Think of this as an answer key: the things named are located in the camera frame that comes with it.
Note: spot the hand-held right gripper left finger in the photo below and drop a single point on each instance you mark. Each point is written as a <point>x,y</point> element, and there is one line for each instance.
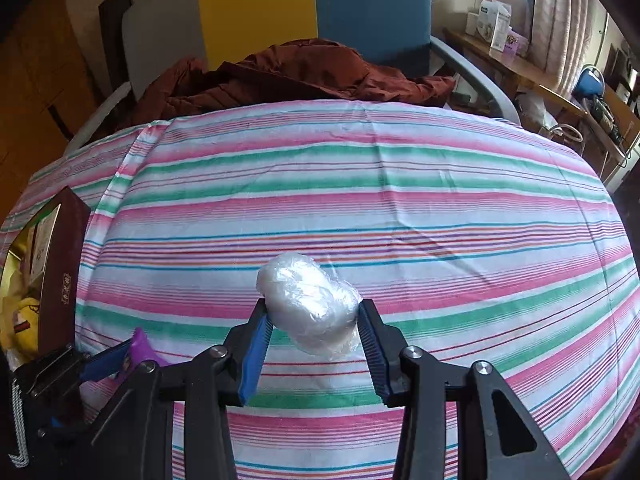
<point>252,365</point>

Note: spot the grey yellow blue chair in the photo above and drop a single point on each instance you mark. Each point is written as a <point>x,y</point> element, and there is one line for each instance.
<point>250,0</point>

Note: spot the purple packet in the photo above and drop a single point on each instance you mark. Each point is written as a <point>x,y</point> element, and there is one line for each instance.
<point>142,350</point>

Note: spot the patterned curtain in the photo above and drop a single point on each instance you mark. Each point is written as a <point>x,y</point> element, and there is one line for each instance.
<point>560,20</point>

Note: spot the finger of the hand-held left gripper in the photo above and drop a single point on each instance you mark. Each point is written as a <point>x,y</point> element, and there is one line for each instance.
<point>105,360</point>

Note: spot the white plastic-wrapped ball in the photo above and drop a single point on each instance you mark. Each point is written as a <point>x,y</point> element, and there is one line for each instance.
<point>310,300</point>

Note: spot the maroon jacket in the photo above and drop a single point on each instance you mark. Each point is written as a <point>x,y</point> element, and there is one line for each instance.
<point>300,75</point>

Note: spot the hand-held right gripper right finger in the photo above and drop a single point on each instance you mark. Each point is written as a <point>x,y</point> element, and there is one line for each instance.
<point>375,355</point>

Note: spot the white carton box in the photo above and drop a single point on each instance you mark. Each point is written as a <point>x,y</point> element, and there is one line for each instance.
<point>492,22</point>

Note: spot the wooden desk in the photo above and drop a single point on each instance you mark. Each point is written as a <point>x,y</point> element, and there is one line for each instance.
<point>525,70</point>

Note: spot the small purple box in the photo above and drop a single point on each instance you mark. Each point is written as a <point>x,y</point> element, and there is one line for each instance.
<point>516,44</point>

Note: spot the gold tin box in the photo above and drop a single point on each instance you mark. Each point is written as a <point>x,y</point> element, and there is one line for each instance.
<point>57,285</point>

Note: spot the wooden wardrobe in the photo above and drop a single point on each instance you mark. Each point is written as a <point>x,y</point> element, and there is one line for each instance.
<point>30,85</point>

